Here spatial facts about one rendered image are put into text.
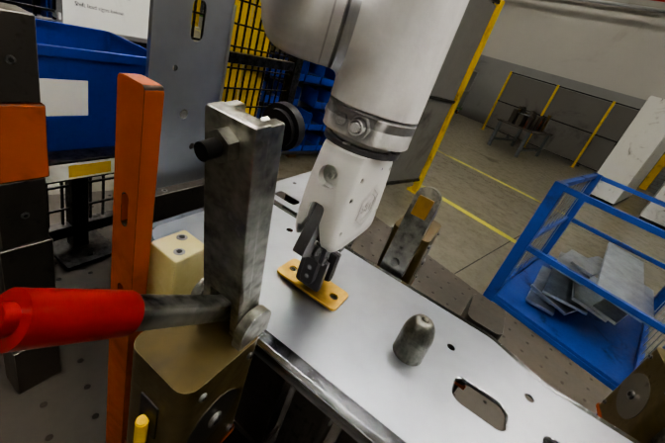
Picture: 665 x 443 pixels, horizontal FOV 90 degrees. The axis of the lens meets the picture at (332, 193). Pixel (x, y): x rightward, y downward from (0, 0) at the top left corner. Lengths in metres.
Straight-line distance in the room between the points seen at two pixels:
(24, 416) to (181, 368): 0.44
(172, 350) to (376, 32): 0.26
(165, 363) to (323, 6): 0.26
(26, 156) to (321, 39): 0.33
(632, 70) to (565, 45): 2.15
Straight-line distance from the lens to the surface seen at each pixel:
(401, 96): 0.28
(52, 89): 0.53
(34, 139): 0.46
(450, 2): 0.29
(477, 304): 0.55
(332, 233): 0.30
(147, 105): 0.25
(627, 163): 8.07
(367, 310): 0.41
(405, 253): 0.50
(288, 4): 0.25
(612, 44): 14.73
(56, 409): 0.67
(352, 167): 0.28
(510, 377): 0.45
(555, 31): 15.18
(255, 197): 0.18
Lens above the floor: 1.26
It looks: 24 degrees down
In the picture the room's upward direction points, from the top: 19 degrees clockwise
